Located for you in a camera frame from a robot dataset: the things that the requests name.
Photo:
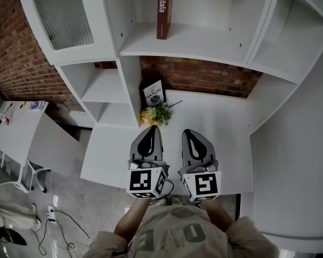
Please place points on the black green object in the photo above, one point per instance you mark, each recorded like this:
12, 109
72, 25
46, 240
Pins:
5, 235

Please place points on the white power strip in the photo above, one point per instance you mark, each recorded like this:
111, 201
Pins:
50, 214

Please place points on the person's left forearm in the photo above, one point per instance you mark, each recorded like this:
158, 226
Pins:
132, 219

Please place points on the brown book with dog picture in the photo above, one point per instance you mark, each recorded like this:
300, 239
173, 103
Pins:
164, 9

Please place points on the person's right forearm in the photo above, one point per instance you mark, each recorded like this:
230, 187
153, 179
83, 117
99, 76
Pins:
218, 216

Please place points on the person's grey shoe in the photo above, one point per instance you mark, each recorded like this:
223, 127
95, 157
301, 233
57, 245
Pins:
176, 200
162, 201

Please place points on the person's beige shirt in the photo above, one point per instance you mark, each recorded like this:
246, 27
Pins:
183, 235

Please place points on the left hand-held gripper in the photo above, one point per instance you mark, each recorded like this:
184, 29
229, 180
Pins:
142, 180

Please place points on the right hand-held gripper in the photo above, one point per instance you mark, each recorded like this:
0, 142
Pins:
204, 184

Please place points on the white side table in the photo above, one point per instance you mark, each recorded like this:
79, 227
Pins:
19, 138

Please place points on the green yellow flower bunch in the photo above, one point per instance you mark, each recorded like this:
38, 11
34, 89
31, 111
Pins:
158, 114

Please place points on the black framed picture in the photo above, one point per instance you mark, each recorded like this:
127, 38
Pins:
153, 93

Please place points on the white shelving desk unit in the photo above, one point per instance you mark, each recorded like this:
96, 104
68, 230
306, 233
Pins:
220, 117

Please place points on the white glass cabinet door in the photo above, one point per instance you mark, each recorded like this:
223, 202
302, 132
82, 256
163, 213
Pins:
62, 17

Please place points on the blue white round-label packet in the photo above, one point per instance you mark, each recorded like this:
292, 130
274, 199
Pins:
38, 105

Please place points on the red white small device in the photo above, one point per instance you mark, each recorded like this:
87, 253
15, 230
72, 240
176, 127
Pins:
4, 118

